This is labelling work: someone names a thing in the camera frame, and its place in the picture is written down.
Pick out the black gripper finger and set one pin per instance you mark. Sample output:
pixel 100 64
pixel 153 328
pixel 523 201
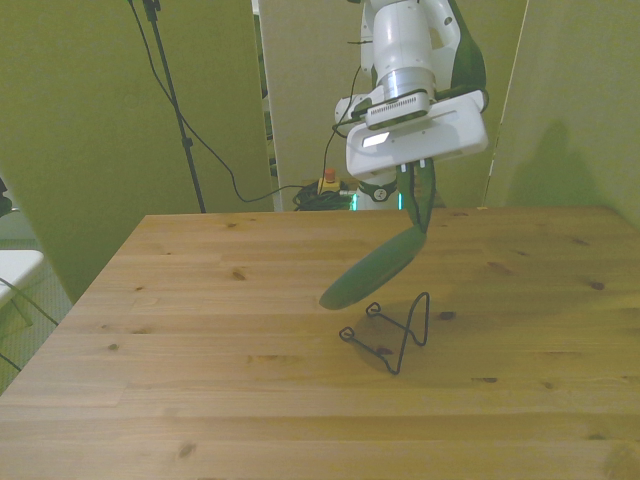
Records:
pixel 428 197
pixel 407 197

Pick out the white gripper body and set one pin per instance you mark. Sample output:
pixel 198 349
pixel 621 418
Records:
pixel 430 132

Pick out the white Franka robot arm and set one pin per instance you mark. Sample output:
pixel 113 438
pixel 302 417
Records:
pixel 402 42

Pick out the yellow emergency stop button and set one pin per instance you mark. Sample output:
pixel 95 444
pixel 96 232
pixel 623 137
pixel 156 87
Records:
pixel 329 181

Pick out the beige partition panel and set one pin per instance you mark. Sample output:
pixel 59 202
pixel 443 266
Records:
pixel 310 75

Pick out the green partition panel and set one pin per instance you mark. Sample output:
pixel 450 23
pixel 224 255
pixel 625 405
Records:
pixel 575 100
pixel 100 125

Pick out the black tripod stand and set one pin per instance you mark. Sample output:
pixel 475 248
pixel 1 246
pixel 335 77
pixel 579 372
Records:
pixel 175 100

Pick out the white side table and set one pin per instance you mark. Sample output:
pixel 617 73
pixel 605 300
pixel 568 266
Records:
pixel 17 270

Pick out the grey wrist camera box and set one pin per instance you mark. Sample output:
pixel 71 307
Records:
pixel 397 107

